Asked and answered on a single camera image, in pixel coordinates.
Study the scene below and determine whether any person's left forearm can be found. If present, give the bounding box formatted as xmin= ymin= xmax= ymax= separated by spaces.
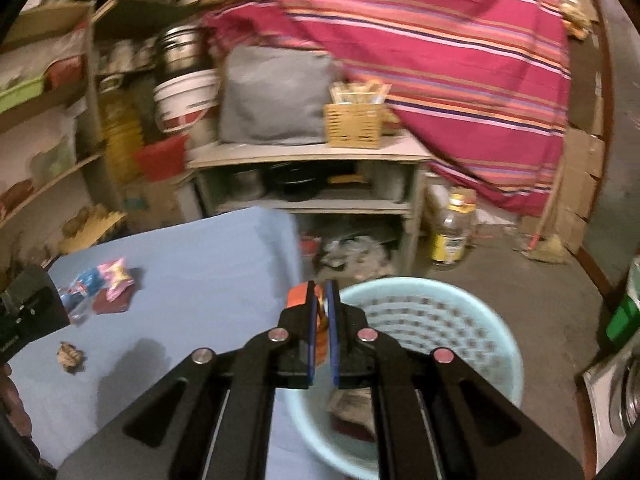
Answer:
xmin=0 ymin=365 xmax=32 ymax=441

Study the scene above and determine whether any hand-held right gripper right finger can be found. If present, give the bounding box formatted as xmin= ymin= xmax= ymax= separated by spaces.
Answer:
xmin=326 ymin=280 xmax=585 ymax=480

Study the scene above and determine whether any red plastic bowl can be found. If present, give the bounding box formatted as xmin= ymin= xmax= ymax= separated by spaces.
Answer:
xmin=132 ymin=135 xmax=191 ymax=181

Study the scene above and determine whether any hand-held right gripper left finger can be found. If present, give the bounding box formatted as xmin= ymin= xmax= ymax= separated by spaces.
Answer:
xmin=56 ymin=281 xmax=319 ymax=480

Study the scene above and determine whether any yellow oil bottle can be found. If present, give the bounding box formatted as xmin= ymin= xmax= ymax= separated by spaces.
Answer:
xmin=100 ymin=77 xmax=143 ymax=181

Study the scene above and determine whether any bundle of wooden utensils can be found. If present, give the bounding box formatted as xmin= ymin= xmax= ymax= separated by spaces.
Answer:
xmin=329 ymin=81 xmax=392 ymax=107

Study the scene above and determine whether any light blue plastic basket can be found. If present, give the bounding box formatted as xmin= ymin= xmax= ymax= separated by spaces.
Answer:
xmin=285 ymin=277 xmax=526 ymax=480

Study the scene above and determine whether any low wooden cabinet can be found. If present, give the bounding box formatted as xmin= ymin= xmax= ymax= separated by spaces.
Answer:
xmin=186 ymin=135 xmax=436 ymax=276

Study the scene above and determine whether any small brown crumpled paper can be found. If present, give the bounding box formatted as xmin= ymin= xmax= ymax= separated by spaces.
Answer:
xmin=56 ymin=341 xmax=87 ymax=375

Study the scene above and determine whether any small red plastic basket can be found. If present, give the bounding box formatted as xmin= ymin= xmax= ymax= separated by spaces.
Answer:
xmin=45 ymin=57 xmax=86 ymax=91

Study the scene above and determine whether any wooden shelf unit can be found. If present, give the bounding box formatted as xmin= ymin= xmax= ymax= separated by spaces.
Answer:
xmin=0 ymin=0 xmax=108 ymax=271

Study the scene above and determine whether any white plastic bucket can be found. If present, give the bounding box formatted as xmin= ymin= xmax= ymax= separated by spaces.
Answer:
xmin=152 ymin=67 xmax=221 ymax=134

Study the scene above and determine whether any large brown paper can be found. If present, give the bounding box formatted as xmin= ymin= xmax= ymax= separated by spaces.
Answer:
xmin=327 ymin=390 xmax=376 ymax=428

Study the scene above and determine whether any woven yellow utensil box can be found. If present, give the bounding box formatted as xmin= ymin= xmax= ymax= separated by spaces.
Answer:
xmin=322 ymin=102 xmax=387 ymax=150

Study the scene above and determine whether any steel bowl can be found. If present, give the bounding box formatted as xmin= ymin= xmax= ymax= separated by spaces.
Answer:
xmin=607 ymin=355 xmax=640 ymax=436

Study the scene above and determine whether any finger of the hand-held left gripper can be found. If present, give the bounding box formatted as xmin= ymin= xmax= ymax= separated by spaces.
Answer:
xmin=0 ymin=264 xmax=71 ymax=333

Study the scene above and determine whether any straw broom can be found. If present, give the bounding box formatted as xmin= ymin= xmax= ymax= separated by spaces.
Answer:
xmin=522 ymin=200 xmax=571 ymax=266

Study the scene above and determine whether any green plastic container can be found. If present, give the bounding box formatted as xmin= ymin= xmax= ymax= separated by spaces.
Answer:
xmin=606 ymin=295 xmax=640 ymax=351

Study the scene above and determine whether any dark red wrapper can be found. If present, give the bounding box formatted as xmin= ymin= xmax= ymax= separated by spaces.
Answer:
xmin=92 ymin=285 xmax=132 ymax=315

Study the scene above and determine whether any black frying pan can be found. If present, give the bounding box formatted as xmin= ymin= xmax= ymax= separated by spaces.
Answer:
xmin=265 ymin=162 xmax=326 ymax=201

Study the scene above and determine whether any plastic bottle yellow label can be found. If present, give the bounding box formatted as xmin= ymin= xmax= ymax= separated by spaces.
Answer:
xmin=430 ymin=186 xmax=478 ymax=267

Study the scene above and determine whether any red striped cloth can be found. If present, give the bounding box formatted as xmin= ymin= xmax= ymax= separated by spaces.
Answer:
xmin=192 ymin=0 xmax=573 ymax=218

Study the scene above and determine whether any grey fabric bag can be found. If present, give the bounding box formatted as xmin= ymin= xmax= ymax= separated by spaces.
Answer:
xmin=218 ymin=45 xmax=337 ymax=146

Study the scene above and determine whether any pink yellow snack wrapper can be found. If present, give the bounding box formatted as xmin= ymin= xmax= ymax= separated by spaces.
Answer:
xmin=97 ymin=257 xmax=133 ymax=301

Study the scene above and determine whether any steel cooking pot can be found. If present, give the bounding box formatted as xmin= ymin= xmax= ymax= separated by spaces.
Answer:
xmin=155 ymin=25 xmax=206 ymax=78

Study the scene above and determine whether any orange snack wrapper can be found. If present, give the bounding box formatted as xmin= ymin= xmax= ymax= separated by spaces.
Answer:
xmin=286 ymin=282 xmax=331 ymax=366

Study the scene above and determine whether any white metal stand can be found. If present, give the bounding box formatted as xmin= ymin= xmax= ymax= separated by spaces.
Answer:
xmin=582 ymin=345 xmax=640 ymax=476

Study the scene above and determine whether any green plastic tray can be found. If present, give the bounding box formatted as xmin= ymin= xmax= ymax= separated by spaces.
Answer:
xmin=0 ymin=77 xmax=48 ymax=113

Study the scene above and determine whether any blue white snack wrapper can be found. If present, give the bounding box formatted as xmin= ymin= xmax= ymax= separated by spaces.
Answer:
xmin=57 ymin=267 xmax=103 ymax=323

